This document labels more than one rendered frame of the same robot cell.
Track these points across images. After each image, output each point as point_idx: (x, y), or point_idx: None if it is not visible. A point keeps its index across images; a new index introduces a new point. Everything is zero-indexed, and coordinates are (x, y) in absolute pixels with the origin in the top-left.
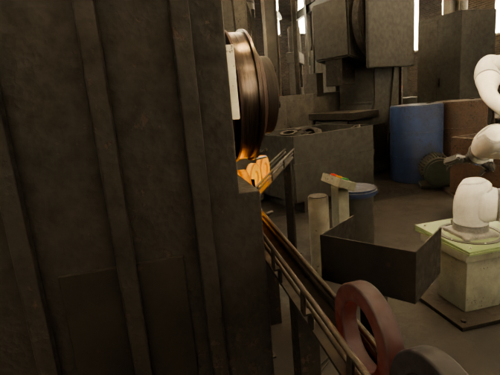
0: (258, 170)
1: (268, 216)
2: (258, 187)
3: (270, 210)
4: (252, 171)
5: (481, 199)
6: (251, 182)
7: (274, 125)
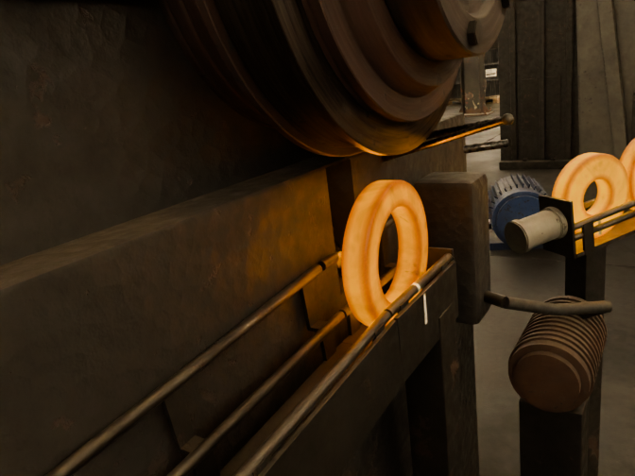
0: (615, 174)
1: (354, 366)
2: (591, 227)
3: (600, 303)
4: (578, 178)
5: None
6: (563, 210)
7: (440, 22)
